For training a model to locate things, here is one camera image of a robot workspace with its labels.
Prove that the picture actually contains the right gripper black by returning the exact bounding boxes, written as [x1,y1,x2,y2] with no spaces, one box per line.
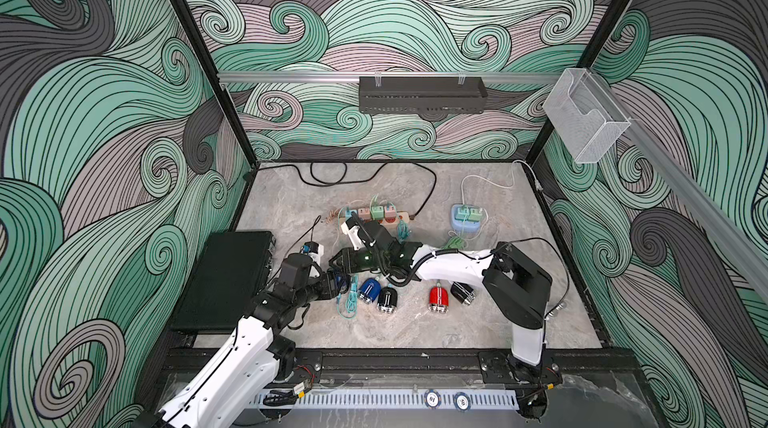
[327,247,390,275]

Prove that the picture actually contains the teal USB cable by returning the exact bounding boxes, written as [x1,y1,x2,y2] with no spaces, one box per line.
[334,211,415,320]

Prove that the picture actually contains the beige power strip red sockets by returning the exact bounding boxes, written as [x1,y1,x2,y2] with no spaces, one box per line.
[337,209,412,228]

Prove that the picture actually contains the pink usb charger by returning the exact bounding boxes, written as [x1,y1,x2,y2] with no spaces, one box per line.
[384,204,398,223]
[357,207,372,221]

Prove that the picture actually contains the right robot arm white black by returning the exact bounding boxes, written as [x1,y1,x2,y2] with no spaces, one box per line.
[329,241,552,366]

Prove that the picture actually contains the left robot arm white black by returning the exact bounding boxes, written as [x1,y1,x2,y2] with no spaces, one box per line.
[132,253,349,427]

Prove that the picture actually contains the black electric shaver middle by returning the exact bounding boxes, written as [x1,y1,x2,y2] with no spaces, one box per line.
[377,286,398,314]

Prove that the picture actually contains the green USB charger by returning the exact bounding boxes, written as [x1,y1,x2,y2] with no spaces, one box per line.
[370,205,385,221]

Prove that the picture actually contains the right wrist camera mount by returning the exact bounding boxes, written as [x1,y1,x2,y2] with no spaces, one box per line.
[341,213,371,250]

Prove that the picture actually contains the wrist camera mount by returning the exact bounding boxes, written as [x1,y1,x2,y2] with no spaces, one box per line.
[300,241,325,264]
[341,213,371,250]

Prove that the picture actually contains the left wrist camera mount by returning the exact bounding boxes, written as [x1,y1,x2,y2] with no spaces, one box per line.
[300,241,325,264]

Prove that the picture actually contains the black power strip cable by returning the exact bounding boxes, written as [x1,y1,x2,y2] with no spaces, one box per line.
[242,160,438,218]

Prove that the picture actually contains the perforated white cable duct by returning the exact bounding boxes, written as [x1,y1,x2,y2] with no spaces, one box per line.
[247,388,519,412]

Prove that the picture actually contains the black wall shelf tray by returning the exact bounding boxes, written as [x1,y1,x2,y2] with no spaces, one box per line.
[358,76,488,119]

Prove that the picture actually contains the white power strip cable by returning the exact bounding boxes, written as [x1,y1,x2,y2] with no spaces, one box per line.
[460,159,544,208]

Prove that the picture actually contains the aluminium wall rail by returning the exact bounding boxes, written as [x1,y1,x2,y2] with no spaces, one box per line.
[217,70,562,86]

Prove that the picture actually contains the clear acrylic wall holder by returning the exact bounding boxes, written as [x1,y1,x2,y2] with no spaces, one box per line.
[543,68,631,164]

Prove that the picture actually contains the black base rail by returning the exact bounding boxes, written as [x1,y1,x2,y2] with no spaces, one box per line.
[161,346,637,384]

